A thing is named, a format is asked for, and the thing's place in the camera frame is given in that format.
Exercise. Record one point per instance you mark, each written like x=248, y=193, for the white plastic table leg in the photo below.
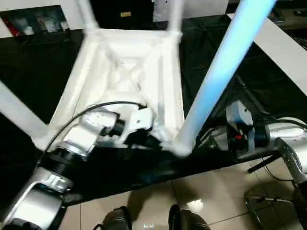
x=19, y=107
x=216, y=72
x=176, y=14
x=87, y=14

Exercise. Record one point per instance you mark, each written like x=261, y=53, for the white plastic table top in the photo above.
x=96, y=72

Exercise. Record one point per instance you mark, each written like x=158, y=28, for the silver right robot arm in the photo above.
x=287, y=134

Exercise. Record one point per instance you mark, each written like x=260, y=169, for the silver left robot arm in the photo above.
x=81, y=134

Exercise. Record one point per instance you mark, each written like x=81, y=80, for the black metal stand bar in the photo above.
x=261, y=164

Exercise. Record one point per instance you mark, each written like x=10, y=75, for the dark left robot foot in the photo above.
x=117, y=219

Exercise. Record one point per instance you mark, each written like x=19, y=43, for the white flat board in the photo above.
x=275, y=48

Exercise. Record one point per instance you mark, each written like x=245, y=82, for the gold label sticker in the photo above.
x=126, y=14

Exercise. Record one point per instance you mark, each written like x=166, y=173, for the black cabinet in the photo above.
x=108, y=14

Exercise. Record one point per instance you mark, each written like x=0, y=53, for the grey cushion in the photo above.
x=204, y=9

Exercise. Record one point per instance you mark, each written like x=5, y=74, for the black table mat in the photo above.
x=36, y=60

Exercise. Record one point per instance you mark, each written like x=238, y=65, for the black low furniture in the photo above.
x=295, y=14

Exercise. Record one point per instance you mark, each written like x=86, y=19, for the white glass-door cabinet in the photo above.
x=72, y=14

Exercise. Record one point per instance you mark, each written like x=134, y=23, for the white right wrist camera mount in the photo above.
x=239, y=112

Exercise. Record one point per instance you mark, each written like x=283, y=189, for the chrome metal floor frame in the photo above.
x=250, y=208

